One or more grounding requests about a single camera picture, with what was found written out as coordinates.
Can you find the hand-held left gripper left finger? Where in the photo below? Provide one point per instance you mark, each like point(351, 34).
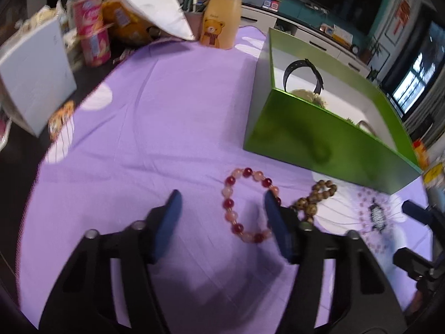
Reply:
point(170, 222)

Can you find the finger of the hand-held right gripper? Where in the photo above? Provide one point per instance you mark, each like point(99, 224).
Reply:
point(419, 213)
point(412, 261)

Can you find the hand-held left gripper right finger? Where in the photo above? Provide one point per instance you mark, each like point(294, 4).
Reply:
point(276, 222)

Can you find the green cardboard box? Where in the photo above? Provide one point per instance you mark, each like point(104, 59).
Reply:
point(295, 135)

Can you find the silver bangle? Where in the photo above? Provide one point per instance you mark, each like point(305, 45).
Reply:
point(365, 124)

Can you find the purple floral tablecloth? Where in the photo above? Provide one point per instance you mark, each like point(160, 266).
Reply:
point(156, 111)

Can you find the black wristwatch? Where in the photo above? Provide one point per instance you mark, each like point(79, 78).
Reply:
point(319, 83)

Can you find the small potted plant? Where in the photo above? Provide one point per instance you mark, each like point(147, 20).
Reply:
point(375, 48)

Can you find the white television cabinet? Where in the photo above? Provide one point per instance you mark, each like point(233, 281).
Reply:
point(302, 31)

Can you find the yellow desk calendar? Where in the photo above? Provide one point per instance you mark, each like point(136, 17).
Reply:
point(342, 34)

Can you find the white square box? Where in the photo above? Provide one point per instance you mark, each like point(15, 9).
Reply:
point(34, 69)

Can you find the orange snack bag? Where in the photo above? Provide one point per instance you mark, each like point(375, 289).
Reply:
point(125, 21)

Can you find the yellow bear jar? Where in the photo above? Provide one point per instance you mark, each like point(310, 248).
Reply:
point(220, 17)

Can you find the white spiral notebook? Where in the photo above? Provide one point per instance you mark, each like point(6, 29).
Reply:
point(163, 10)

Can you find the small colourful box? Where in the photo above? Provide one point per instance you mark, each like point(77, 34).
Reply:
point(271, 3)

